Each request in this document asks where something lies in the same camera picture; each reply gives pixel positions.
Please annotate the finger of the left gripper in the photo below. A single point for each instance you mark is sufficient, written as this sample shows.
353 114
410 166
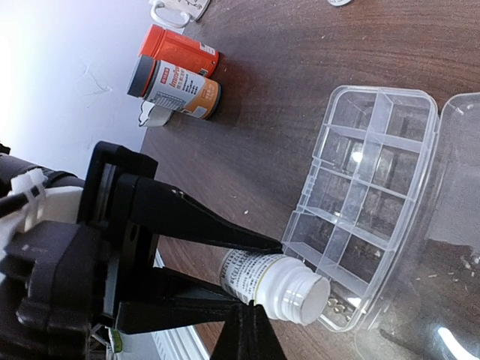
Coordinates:
164 299
167 210

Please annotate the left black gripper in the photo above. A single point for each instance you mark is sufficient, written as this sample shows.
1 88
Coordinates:
68 253

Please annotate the white pill bottle front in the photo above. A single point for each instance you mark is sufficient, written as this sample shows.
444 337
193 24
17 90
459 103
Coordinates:
286 288

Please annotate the grey lid pill bottle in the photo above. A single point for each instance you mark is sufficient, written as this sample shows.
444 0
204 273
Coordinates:
174 88

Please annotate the clear plastic pill organizer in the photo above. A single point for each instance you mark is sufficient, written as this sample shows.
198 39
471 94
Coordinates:
389 215

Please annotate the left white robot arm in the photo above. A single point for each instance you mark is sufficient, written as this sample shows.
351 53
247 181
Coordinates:
77 254

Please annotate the white scalloped bowl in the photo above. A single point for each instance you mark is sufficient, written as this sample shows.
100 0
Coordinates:
153 116

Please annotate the orange pill bottle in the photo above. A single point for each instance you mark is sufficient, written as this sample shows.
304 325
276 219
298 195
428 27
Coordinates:
178 49

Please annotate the yellow interior floral mug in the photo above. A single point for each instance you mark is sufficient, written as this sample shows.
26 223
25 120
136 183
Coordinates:
177 14

